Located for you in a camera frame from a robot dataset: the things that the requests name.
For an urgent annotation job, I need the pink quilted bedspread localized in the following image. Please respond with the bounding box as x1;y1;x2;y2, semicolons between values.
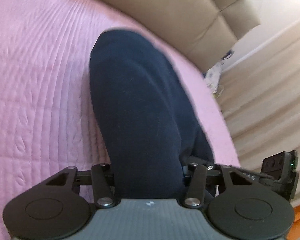
0;0;239;239

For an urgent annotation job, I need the white printed shopping bag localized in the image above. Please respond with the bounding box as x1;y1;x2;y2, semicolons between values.
203;50;234;95

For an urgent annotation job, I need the beige leather headboard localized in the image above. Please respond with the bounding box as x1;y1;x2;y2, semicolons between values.
101;0;260;72

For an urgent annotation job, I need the beige curtain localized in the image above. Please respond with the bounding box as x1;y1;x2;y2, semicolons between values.
214;15;300;176

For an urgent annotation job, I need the navy blue striped garment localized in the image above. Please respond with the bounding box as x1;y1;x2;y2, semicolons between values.
89;29;214;199

